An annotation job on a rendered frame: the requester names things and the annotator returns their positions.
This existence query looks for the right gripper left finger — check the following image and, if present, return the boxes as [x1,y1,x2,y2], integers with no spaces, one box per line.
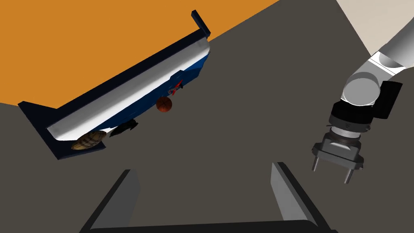
[79,169,142,232]

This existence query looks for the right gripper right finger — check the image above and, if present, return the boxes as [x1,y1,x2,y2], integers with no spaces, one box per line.
[270,161,330,229]

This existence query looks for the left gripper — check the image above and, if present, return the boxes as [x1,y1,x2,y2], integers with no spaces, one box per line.
[312,131,365,185]

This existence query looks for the brown striped oval cushion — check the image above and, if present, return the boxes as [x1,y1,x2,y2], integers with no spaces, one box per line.
[71,130,107,151]

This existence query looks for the black flat toy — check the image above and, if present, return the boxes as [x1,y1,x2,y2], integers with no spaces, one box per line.
[109,118,139,138]

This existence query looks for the orange basketball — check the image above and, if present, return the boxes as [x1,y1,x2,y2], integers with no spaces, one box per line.
[156,96,173,113]

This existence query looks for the dark blue bed white mattress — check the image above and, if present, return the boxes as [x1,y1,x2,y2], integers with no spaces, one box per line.
[17,9,212,161]

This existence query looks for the red and grey toy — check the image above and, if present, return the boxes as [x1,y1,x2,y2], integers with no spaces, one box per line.
[167,80,184,96]

